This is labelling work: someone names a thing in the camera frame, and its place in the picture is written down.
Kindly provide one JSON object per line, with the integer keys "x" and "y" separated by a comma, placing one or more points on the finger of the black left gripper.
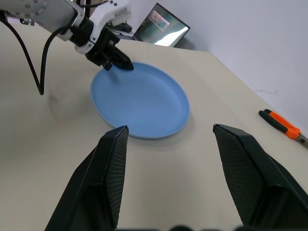
{"x": 120, "y": 55}
{"x": 124, "y": 66}

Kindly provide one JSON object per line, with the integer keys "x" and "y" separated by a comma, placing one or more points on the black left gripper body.
{"x": 102, "y": 45}

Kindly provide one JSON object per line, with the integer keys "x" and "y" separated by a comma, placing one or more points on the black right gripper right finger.
{"x": 252, "y": 173}

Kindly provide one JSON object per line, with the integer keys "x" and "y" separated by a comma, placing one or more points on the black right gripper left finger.
{"x": 96, "y": 173}

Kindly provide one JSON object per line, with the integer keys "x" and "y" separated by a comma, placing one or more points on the blue plate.
{"x": 144, "y": 101}

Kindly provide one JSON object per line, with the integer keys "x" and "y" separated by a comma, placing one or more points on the small black device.
{"x": 122, "y": 28}

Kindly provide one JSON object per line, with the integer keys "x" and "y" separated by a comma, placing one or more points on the open black laptop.
{"x": 161, "y": 26}

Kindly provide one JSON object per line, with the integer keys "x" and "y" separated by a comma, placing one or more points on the orange and black pliers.
{"x": 284, "y": 125}

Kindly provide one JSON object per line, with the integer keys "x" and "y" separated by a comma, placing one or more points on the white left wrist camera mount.
{"x": 106, "y": 14}

